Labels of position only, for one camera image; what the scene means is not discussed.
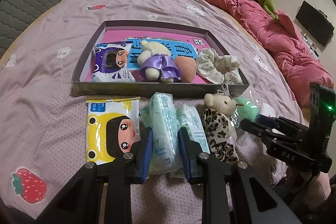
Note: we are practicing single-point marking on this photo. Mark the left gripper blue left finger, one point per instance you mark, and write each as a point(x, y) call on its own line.
point(144, 155)

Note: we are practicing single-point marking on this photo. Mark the pink and blue book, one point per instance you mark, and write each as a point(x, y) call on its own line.
point(190, 47)

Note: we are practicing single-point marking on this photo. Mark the green tissue pack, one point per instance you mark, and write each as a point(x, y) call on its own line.
point(161, 116)
point(189, 118)

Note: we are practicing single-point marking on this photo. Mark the shallow purple cardboard box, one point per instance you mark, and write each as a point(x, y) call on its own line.
point(83, 86)

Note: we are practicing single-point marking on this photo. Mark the purple cartoon snack packet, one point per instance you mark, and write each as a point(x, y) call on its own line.
point(111, 63)

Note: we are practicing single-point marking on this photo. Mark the cream bear purple dress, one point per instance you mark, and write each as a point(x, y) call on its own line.
point(157, 63)

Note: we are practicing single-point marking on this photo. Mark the yellow cartoon snack packet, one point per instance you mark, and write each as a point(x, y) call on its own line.
point(112, 128)

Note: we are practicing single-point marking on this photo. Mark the black wall television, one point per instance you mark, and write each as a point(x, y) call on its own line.
point(316, 22)

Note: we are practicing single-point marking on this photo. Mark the peach plush bun toy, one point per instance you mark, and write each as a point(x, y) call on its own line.
point(187, 68)

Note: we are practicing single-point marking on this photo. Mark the floral white scrunchie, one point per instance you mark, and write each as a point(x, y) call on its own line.
point(218, 69)

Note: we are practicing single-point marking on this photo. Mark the hand with red nails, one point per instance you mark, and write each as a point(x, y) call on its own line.
point(303, 189)

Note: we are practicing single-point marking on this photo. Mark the beige bear with tiara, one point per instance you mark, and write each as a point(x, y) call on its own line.
point(222, 102)

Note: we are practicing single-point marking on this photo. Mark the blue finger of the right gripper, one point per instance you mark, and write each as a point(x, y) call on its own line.
point(270, 121)
point(264, 133)

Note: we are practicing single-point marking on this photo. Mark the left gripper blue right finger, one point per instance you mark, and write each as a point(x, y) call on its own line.
point(189, 153)

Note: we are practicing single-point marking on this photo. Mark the green plush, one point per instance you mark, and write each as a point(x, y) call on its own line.
point(246, 108)

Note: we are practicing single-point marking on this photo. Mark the pink quilted comforter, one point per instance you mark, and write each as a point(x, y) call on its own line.
point(283, 42)

